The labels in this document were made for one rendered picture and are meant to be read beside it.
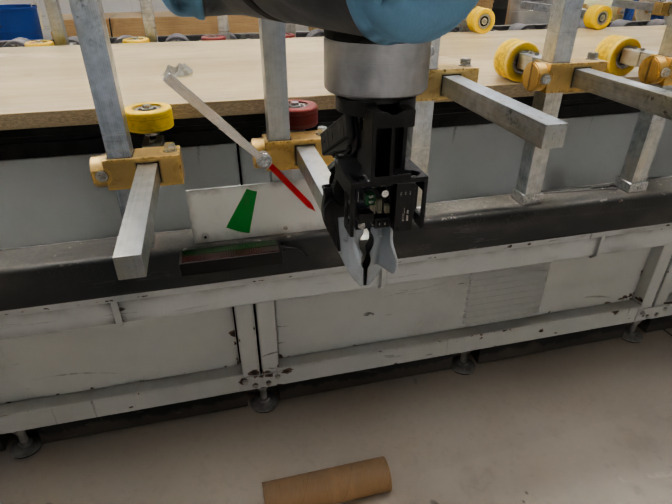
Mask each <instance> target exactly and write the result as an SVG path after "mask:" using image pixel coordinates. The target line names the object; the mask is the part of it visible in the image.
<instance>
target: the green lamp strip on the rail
mask: <svg viewBox="0 0 672 504"><path fill-rule="evenodd" d="M277 245H278V244H277V240H271V241H262V242H254V243H245V244H237V245H228V246H220V247H211V248H203V249H194V250H186V251H182V257H185V256H193V255H201V254H210V253H218V252H227V251H235V250H243V249H252V248H260V247H268V246H277Z"/></svg>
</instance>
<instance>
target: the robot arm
mask: <svg viewBox="0 0 672 504"><path fill-rule="evenodd" d="M478 1H479V0H162V2H163V3H164V5H165V6H166V8H167V9H168V10H169V11H170V12H171V13H173V14H174V15H176V16H179V17H195V18H197V19H198V20H205V17H208V16H224V15H244V16H250V17H255V18H261V19H266V20H272V21H277V22H283V23H293V24H298V25H304V26H309V27H314V28H320V29H324V87H325V88H326V89H327V90H328V91H329V92H330V93H333V94H335V108H336V110H337V111H339V112H340V113H343V115H342V116H341V117H340V118H339V119H337V120H336V121H335V122H334V123H333V124H332V125H330V126H329V127H328V128H327V129H326V130H325V131H323V132H322V133H321V134H320V136H321V147H322V155H323V156H327V155H329V156H333V158H335V159H334V161H333V162H331V163H330V164H329V165H328V166H327V168H328V169H329V171H330V172H331V175H330V177H329V184H324V185H322V190H323V198H322V203H321V213H322V218H323V222H324V224H325V226H326V228H327V230H328V232H329V234H330V236H331V238H332V240H333V242H334V244H335V246H336V248H337V251H338V253H339V255H340V257H341V259H342V261H343V263H344V265H345V267H346V269H347V271H348V272H349V274H350V276H351V277H352V278H353V279H354V280H355V281H356V282H357V283H358V284H359V285H360V286H365V285H366V286H367V285H369V284H370V283H371V282H372V281H373V280H374V279H375V277H376V276H377V275H378V274H379V272H380V271H381V269H382V267H383V268H384V269H386V270H387V271H388V272H390V273H391V274H394V273H395V272H396V271H397V267H398V258H397V255H396V252H395V248H394V245H393V242H394V236H395V232H402V231H410V230H412V224H413V223H414V222H415V223H416V225H417V226H418V227H419V228H420V229H423V226H424V216H425V207H426V197H427V187H428V176H427V175H426V174H425V173H424V172H423V171H422V170H421V169H420V168H419V167H418V166H417V165H416V164H414V163H413V162H412V161H411V160H410V159H409V158H408V157H407V156H406V144H407V131H408V127H414V126H415V115H416V110H415V105H416V96H417V95H420V94H422V93H423V92H424V91H425V90H426V89H427V88H428V77H429V66H430V57H432V56H433V55H434V46H433V45H431V44H432V41H433V40H435V39H438V38H440V37H442V36H443V35H445V34H447V33H449V32H450V31H451V30H453V29H454V28H455V27H456V26H458V25H459V24H460V23H461V22H462V21H463V20H464V19H465V18H466V17H467V16H468V15H469V13H470V12H471V11H472V10H473V8H474V7H475V6H476V4H477V3H478ZM418 186H419V187H420V188H421V189H422V199H421V210H420V213H419V212H418V210H417V209H416V208H417V197H418ZM366 228H367V229H368V231H369V239H368V241H367V243H366V245H365V248H366V256H365V259H364V261H363V263H361V259H362V255H363V252H362V250H361V248H360V246H359V244H360V238H361V236H362V234H363V229H366Z"/></svg>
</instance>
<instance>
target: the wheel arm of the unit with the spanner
mask: <svg viewBox="0 0 672 504"><path fill-rule="evenodd" d="M296 159H297V165H298V167H299V169H300V171H301V173H302V175H303V177H304V179H305V181H306V183H307V185H308V187H309V189H310V191H311V193H312V195H313V197H314V199H315V201H316V203H317V205H318V207H319V209H320V211H321V203H322V198H323V190H322V185H324V184H329V177H330V175H331V172H330V171H329V169H328V168H327V166H326V164H325V162H324V161H323V159H322V158H321V156H320V155H319V153H318V151H317V150H316V148H315V147H314V145H309V146H297V147H296ZM368 239H369V231H368V230H367V228H366V229H363V234H362V236H361V238H360V244H359V246H360V248H361V250H362V252H363V255H362V259H361V263H362V262H363V261H364V259H365V256H366V248H365V245H366V243H367V241H368Z"/></svg>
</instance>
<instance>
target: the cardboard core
mask: <svg viewBox="0 0 672 504"><path fill-rule="evenodd" d="M262 488H263V496H264V504H338V503H342V502H346V501H350V500H355V499H359V498H363V497H368V496H372V495H376V494H381V493H385V492H389V491H391V490H392V479H391V473H390V469H389V466H388V463H387V461H386V459H385V457H384V456H381V457H377V458H372V459H367V460H363V461H358V462H354V463H349V464H344V465H340V466H335V467H331V468H326V469H321V470H317V471H312V472H307V473H303V474H298V475H294V476H289V477H284V478H280V479H275V480H271V481H266V482H262Z"/></svg>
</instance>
